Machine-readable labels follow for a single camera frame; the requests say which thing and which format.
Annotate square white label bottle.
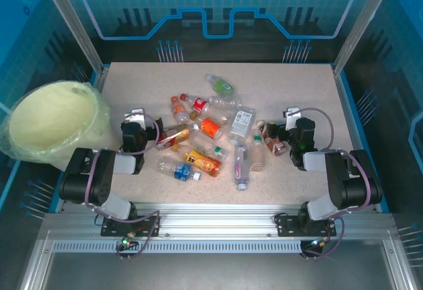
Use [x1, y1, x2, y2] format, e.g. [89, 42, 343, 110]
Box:
[229, 106, 258, 140]

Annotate small LED adapter board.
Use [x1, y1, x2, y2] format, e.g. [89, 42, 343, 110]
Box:
[120, 233, 138, 250]
[309, 236, 331, 251]

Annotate grey slotted cable duct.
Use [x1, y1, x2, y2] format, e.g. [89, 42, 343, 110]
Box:
[51, 240, 303, 254]

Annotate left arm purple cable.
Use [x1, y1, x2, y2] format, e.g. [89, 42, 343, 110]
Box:
[85, 110, 163, 261]

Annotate brown label plastic bottle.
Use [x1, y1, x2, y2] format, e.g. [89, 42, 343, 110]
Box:
[257, 120, 291, 157]

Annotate orange juice bottle yellow label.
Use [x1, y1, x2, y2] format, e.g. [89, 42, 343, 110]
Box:
[171, 143, 223, 178]

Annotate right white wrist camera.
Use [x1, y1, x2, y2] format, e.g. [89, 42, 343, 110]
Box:
[282, 107, 303, 131]

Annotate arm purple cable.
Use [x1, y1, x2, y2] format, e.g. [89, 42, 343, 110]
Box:
[85, 110, 163, 261]
[286, 106, 373, 261]

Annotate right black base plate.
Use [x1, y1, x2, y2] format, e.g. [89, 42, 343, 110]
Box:
[275, 213, 338, 238]

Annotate orange label wide bottle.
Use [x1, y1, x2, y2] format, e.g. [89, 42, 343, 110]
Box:
[192, 117, 225, 139]

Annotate blue label plastic bottle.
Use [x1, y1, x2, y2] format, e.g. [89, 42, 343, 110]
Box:
[157, 157, 202, 182]

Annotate aluminium mounting rail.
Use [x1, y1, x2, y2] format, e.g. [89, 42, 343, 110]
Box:
[39, 201, 397, 242]

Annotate clear crushed plastic bottle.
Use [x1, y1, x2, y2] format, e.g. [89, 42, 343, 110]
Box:
[208, 95, 245, 110]

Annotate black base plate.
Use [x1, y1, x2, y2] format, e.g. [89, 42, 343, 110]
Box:
[275, 213, 338, 238]
[100, 215, 162, 238]

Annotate pink label water bottle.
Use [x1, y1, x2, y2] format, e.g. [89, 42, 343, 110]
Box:
[233, 142, 251, 192]

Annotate green label plastic bottle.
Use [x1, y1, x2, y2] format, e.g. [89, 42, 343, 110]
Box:
[205, 73, 237, 97]

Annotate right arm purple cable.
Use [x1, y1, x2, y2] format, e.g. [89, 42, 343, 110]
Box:
[286, 106, 373, 261]

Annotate aluminium frame post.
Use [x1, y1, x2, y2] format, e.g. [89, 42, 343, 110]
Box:
[36, 0, 108, 75]
[332, 0, 399, 75]

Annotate clear bottle green cap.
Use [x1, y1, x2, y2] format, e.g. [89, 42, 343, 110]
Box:
[188, 130, 229, 159]

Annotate red label cola bottle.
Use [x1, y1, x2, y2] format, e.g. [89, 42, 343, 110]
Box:
[180, 93, 232, 122]

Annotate blue table side rail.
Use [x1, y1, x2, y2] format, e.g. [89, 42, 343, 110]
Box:
[332, 64, 391, 214]
[49, 64, 112, 214]

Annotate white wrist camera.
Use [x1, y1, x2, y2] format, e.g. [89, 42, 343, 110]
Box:
[282, 107, 303, 131]
[124, 108, 147, 129]

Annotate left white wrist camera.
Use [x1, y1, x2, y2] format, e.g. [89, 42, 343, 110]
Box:
[124, 108, 147, 129]

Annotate grey metal shelf plate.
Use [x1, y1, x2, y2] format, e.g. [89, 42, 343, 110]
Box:
[19, 252, 414, 290]

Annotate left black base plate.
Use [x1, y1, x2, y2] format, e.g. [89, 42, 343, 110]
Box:
[100, 215, 162, 238]

